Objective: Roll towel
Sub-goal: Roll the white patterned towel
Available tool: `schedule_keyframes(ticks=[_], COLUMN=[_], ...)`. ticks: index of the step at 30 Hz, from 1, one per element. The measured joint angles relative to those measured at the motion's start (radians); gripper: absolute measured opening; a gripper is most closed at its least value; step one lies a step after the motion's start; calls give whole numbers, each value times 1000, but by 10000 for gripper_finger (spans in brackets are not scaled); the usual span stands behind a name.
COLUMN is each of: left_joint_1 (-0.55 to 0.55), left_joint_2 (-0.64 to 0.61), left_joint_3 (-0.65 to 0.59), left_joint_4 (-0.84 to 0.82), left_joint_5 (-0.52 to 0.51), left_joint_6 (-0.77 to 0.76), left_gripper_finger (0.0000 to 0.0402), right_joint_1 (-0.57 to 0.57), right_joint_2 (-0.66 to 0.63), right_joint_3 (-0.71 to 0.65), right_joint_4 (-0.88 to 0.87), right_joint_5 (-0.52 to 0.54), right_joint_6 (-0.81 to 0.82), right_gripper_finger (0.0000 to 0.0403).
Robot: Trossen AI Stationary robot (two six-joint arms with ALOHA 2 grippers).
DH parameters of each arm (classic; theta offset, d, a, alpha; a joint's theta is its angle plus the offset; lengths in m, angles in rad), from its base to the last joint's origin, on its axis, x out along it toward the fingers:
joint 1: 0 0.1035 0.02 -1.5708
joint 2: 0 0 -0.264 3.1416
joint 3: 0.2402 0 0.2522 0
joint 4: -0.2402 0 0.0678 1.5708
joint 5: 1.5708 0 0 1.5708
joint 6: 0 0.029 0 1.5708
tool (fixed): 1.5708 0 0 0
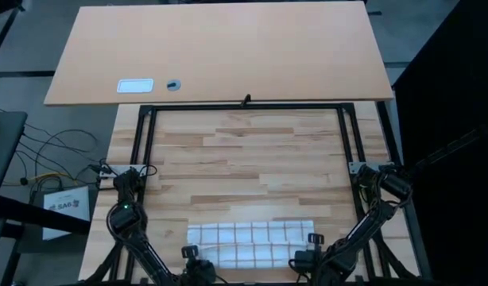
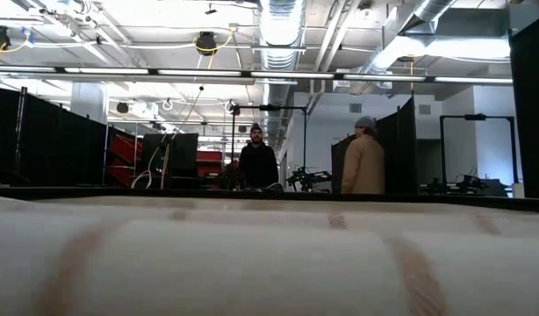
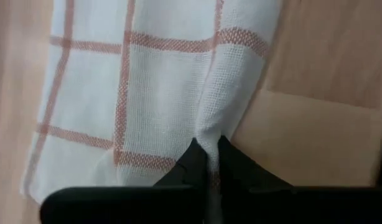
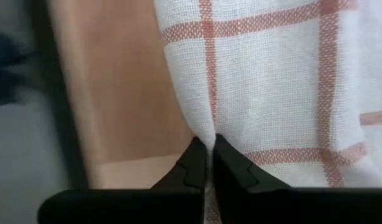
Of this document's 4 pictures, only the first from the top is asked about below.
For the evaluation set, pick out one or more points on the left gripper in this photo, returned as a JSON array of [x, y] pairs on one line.
[[202, 272]]

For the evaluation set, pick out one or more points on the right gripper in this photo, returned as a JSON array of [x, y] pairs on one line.
[[305, 262]]

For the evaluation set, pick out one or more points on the white towel with orange checks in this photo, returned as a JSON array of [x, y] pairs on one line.
[[248, 238]]

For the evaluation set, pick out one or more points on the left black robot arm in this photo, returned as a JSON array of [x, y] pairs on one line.
[[125, 218]]

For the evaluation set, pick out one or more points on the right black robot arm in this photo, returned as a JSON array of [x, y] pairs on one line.
[[363, 226]]

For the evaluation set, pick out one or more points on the white printed box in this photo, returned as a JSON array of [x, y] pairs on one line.
[[69, 214]]

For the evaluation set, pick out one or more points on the black beam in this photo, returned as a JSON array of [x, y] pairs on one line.
[[37, 214]]

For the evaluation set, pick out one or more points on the black diagonal strut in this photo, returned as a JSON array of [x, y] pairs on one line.
[[446, 149]]

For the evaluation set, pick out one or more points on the small round blue-black object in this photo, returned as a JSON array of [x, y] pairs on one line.
[[173, 85]]

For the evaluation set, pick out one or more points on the white rectangular label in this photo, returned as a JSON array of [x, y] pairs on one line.
[[135, 86]]

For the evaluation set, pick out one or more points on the black curtain partition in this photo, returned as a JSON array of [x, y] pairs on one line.
[[458, 99]]

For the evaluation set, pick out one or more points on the peach wooden desk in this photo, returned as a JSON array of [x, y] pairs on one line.
[[228, 47]]

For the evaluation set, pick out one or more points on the black side desk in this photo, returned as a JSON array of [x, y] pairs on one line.
[[3, 143]]

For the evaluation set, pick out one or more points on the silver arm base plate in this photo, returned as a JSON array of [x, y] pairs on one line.
[[109, 170], [355, 167]]

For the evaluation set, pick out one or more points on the black aluminium table frame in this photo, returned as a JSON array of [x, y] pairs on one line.
[[248, 106]]

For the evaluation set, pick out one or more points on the small black bracket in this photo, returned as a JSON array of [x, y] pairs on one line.
[[246, 101]]

